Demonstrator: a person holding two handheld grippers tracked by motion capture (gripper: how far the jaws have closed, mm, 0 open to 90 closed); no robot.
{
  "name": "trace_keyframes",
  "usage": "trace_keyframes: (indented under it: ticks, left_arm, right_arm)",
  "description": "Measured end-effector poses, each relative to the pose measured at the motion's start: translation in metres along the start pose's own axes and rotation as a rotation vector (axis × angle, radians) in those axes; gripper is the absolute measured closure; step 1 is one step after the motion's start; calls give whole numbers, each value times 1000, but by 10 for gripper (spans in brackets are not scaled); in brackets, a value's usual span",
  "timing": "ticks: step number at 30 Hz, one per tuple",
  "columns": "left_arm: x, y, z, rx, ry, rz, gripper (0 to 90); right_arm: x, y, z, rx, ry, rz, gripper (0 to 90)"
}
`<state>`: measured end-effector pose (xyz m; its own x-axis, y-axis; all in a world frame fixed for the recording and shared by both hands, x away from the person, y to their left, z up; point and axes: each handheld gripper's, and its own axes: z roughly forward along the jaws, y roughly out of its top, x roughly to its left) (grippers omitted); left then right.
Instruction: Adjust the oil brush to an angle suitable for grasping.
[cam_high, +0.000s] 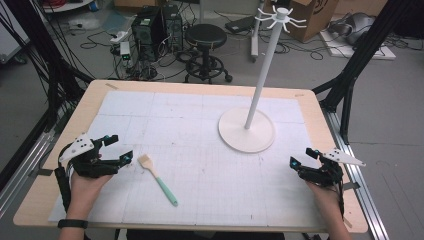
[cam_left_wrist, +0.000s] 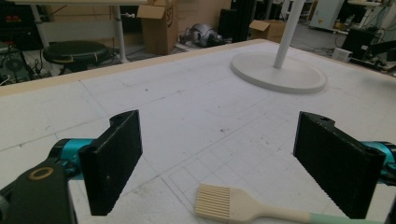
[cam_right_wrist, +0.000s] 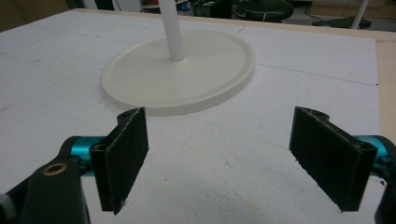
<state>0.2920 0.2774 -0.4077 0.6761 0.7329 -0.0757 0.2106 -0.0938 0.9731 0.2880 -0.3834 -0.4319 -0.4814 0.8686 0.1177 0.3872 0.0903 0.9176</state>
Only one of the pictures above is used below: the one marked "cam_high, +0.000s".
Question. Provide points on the slim black computer tower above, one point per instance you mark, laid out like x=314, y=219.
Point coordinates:
x=173, y=28

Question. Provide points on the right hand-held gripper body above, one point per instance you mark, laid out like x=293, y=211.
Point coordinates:
x=325, y=175

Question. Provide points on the white device with green light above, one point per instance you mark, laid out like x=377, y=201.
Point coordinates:
x=125, y=50

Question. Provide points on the black wristband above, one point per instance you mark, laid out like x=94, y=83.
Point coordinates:
x=72, y=223

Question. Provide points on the white power strip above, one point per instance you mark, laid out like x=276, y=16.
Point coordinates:
x=119, y=36

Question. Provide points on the person's right hand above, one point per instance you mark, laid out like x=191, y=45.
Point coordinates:
x=328, y=200

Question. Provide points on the black metal frame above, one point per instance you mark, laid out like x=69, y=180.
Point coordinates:
x=36, y=40
x=366, y=50

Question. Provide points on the black laptop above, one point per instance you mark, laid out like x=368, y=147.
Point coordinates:
x=240, y=24

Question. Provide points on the white round table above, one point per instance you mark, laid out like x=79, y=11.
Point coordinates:
x=63, y=7

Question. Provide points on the white flat board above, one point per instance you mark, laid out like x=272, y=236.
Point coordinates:
x=360, y=53

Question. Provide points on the white hook stand rack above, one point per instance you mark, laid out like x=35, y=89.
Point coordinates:
x=263, y=76

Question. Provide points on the cardboard box with black print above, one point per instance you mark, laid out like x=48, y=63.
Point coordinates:
x=311, y=20

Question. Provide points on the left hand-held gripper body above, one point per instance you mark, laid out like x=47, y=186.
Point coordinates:
x=87, y=165

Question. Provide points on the large black computer tower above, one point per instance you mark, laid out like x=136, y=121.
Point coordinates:
x=146, y=33

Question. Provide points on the aluminium rail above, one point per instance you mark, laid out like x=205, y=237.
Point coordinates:
x=23, y=170
x=363, y=200

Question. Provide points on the person's left hand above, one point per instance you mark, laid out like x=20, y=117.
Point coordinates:
x=81, y=193

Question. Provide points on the grey bag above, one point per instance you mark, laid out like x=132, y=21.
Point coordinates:
x=355, y=26

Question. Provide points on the white grid mat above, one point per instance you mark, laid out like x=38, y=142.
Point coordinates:
x=200, y=186

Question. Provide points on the person's dark clothing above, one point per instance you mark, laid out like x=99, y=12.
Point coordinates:
x=200, y=235

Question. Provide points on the wooden table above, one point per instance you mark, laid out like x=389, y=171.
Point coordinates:
x=200, y=87

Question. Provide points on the white stand post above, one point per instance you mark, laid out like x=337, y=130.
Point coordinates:
x=254, y=40

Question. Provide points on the black round stool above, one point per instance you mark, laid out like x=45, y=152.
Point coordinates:
x=205, y=35

